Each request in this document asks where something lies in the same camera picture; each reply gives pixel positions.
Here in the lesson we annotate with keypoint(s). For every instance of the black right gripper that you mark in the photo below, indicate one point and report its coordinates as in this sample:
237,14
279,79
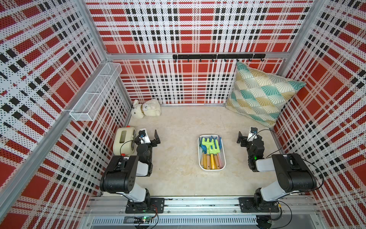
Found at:
244,140

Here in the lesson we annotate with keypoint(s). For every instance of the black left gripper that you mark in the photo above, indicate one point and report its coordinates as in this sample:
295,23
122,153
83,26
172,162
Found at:
154,142

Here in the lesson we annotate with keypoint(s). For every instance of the white plastic storage box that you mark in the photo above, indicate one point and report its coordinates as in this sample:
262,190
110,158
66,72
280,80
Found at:
222,153

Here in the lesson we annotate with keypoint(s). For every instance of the purple rake pink handle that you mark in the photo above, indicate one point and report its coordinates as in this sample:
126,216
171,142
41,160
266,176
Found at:
220,161

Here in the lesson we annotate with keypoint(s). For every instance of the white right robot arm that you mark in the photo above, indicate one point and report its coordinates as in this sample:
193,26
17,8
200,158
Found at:
292,173

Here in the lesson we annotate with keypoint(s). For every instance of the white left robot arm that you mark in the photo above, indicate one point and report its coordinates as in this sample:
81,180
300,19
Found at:
132,158

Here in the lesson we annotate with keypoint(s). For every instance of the cream toy radio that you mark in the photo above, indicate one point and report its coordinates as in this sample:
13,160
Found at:
123,144

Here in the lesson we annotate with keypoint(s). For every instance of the white plush dog toy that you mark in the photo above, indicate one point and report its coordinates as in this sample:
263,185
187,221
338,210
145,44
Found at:
149,108

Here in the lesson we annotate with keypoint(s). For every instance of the teal yellow patterned pillow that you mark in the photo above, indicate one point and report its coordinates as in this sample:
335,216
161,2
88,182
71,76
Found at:
261,96

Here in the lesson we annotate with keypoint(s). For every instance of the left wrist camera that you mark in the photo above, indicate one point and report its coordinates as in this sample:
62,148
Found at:
143,136

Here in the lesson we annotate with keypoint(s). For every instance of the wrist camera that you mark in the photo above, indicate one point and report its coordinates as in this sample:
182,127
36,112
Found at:
143,136
252,134

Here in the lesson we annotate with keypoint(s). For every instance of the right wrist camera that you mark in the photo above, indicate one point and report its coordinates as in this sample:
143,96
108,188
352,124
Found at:
252,134

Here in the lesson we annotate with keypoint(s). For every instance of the white wire wall basket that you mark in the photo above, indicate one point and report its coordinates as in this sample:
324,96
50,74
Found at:
90,103

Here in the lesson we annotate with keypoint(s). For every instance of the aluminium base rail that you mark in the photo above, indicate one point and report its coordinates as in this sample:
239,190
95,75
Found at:
203,212

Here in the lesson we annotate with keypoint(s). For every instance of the black wall hook rail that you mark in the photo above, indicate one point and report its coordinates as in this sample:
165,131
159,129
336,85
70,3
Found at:
248,56

